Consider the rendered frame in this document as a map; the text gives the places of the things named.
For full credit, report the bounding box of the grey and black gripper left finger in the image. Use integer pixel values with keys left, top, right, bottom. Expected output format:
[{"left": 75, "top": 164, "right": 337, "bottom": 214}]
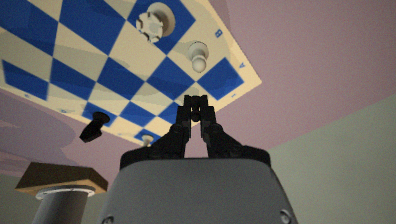
[{"left": 119, "top": 95, "right": 191, "bottom": 171}]

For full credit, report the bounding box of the blue and cream chessboard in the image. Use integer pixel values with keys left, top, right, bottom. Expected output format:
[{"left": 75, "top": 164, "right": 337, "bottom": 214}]
[{"left": 0, "top": 0, "right": 262, "bottom": 146}]

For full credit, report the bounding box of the white pawn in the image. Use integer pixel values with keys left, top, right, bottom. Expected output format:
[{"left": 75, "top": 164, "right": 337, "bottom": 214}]
[
  {"left": 188, "top": 42, "right": 209, "bottom": 73},
  {"left": 142, "top": 134, "right": 154, "bottom": 147}
]

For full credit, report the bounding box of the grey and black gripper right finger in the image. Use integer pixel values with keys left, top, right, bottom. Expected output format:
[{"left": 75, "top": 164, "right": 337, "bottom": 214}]
[{"left": 200, "top": 95, "right": 271, "bottom": 167}]

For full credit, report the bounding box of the white rook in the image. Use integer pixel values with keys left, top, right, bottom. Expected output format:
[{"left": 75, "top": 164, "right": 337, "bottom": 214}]
[{"left": 136, "top": 2, "right": 175, "bottom": 43}]

